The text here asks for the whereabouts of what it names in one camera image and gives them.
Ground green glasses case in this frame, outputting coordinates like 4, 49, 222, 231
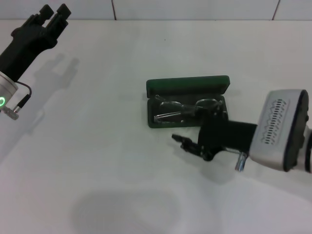
145, 75, 231, 129

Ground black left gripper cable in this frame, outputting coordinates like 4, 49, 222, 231
1, 81, 33, 120

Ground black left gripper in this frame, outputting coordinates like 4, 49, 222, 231
0, 3, 72, 82

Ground clear white glasses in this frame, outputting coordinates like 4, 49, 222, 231
153, 94, 224, 124

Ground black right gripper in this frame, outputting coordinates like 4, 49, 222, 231
172, 109, 258, 162

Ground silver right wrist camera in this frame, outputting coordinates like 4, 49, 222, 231
248, 89, 309, 173

